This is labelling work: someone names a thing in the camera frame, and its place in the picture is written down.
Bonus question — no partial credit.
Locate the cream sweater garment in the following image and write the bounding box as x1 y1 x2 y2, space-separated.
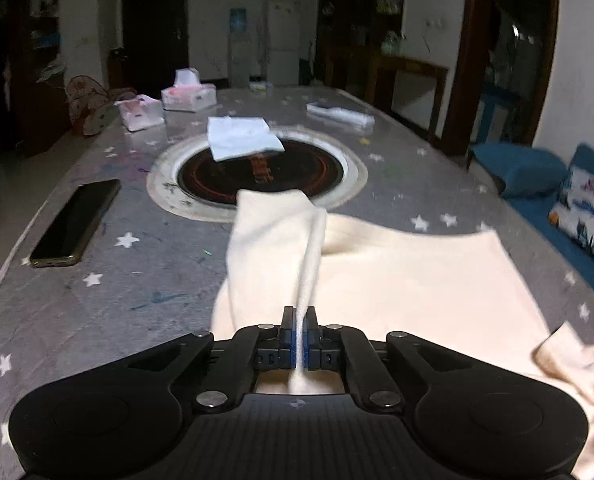
211 191 594 479

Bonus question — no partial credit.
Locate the round black induction cooktop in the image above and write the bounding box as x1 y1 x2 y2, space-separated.
146 126 369 223

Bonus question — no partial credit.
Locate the white tissue sheet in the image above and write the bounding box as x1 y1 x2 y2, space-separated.
207 116 285 162

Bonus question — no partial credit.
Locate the black smartphone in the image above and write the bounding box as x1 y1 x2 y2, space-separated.
29 179 122 269

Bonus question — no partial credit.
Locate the dark wooden side table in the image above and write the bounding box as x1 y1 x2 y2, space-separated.
364 53 449 144

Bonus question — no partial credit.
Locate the pink tissue box rear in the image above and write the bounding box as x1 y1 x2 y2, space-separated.
161 68 217 113

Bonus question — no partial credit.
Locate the blue sofa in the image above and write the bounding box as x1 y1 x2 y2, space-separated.
470 143 594 290

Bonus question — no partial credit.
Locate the water dispenser with bottle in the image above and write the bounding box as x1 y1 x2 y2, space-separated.
227 8 251 88

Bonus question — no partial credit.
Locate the butterfly print pillow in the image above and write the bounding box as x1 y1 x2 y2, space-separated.
547 166 594 259

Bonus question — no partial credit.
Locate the white refrigerator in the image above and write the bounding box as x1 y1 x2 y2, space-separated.
265 0 300 86

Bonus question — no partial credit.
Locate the dark wooden display cabinet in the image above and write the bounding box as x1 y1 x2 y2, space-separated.
313 0 404 96

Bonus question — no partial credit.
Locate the dark entrance door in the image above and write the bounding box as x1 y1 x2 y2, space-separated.
122 0 189 99

